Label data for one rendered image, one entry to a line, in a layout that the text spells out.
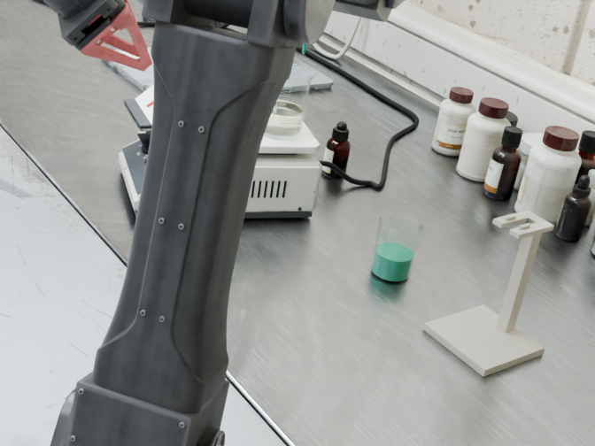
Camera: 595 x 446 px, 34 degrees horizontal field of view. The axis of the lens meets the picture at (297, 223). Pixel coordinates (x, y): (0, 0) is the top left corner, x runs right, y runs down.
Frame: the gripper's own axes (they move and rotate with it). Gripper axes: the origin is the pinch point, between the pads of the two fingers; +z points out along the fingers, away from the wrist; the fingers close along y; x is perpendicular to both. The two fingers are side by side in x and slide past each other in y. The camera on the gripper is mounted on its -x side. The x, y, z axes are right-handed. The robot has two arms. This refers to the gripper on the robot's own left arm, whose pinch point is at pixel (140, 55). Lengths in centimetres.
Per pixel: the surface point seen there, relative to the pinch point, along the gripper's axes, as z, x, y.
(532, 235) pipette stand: 20.3, -21.4, -36.9
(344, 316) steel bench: 17.9, -3.2, -33.3
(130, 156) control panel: 6.1, 7.9, -4.9
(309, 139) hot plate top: 15.0, -8.9, -11.3
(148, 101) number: 13.3, 7.6, 16.5
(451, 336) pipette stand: 23.2, -10.0, -38.3
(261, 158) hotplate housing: 12.1, -3.9, -12.7
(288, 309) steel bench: 14.3, 0.4, -31.7
